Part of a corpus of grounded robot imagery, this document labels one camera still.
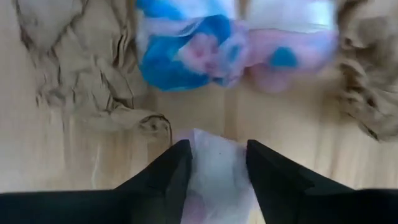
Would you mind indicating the small pink plastic wad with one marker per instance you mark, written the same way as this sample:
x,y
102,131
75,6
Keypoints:
x,y
280,73

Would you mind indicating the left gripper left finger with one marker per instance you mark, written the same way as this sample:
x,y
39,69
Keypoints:
x,y
140,202

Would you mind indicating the blue pink plastic wad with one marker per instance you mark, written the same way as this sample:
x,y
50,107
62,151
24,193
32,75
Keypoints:
x,y
164,68

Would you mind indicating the large brown paper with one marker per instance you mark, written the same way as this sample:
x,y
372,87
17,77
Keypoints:
x,y
77,62

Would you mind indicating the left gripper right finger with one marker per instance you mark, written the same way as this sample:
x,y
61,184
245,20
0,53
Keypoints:
x,y
295,202

